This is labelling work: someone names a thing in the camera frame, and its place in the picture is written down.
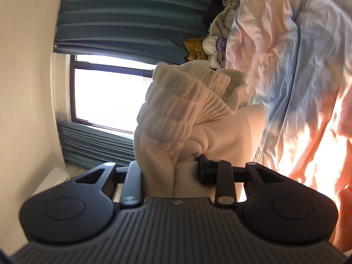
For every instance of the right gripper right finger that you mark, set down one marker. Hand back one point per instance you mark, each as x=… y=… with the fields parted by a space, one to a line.
x=270 y=205

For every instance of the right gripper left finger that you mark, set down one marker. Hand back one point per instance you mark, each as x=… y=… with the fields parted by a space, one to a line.
x=81 y=208

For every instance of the grey crumpled clothes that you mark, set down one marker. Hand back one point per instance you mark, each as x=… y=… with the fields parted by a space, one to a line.
x=222 y=23

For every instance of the pastel tie-dye duvet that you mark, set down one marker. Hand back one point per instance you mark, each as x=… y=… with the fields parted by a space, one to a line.
x=296 y=55

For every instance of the white purple print garment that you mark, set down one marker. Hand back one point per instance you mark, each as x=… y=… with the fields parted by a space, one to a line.
x=214 y=48

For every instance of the mustard yellow garment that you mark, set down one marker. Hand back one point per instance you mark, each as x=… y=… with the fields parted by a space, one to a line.
x=194 y=47

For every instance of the black window frame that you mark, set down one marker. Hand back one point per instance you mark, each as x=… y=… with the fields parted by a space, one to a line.
x=107 y=92

